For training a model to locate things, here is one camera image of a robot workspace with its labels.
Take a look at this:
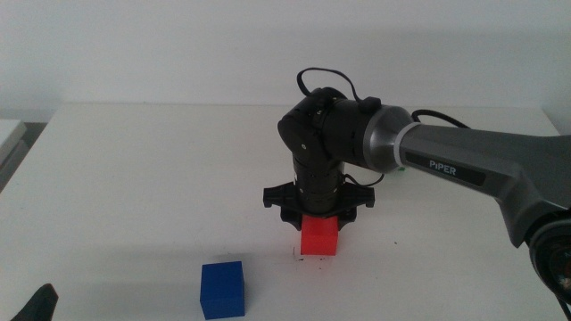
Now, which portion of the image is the right gripper thin black cable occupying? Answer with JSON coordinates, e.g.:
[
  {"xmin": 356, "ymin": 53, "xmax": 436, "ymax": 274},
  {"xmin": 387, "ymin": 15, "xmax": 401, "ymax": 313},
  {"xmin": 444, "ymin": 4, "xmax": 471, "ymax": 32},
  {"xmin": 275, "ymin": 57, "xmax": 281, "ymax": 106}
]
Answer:
[{"xmin": 343, "ymin": 172, "xmax": 385, "ymax": 188}]

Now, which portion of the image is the right arm thin plug cable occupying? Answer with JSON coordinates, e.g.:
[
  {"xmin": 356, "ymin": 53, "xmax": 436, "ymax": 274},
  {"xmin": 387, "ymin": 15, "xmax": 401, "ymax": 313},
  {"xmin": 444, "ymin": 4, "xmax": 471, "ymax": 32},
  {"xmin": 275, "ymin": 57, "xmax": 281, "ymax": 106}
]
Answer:
[{"xmin": 295, "ymin": 67, "xmax": 383, "ymax": 113}]

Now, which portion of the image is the red cube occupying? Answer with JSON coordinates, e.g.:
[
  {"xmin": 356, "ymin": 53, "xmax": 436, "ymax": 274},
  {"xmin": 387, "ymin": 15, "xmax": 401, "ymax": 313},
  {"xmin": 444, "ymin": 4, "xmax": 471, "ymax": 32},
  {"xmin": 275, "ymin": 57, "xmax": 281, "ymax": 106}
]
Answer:
[{"xmin": 300, "ymin": 215, "xmax": 340, "ymax": 257}]

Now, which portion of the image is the white side table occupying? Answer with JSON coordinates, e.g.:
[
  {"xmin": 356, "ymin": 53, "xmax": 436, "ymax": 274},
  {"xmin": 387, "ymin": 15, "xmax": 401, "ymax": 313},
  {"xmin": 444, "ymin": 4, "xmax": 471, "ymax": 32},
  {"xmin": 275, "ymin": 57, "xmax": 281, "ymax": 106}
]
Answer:
[{"xmin": 0, "ymin": 119, "xmax": 30, "ymax": 192}]

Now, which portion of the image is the right arm braided camera cable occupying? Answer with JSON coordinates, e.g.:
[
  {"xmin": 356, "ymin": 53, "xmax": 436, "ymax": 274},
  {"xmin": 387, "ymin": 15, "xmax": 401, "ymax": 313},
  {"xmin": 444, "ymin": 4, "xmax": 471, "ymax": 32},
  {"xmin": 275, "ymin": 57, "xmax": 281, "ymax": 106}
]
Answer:
[{"xmin": 410, "ymin": 109, "xmax": 472, "ymax": 130}]

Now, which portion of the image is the blue cube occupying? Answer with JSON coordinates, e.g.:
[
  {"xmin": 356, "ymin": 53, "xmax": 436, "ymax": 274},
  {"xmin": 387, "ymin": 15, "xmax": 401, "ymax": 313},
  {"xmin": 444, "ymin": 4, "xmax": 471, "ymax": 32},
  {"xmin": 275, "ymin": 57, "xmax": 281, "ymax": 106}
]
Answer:
[{"xmin": 199, "ymin": 260, "xmax": 246, "ymax": 321}]

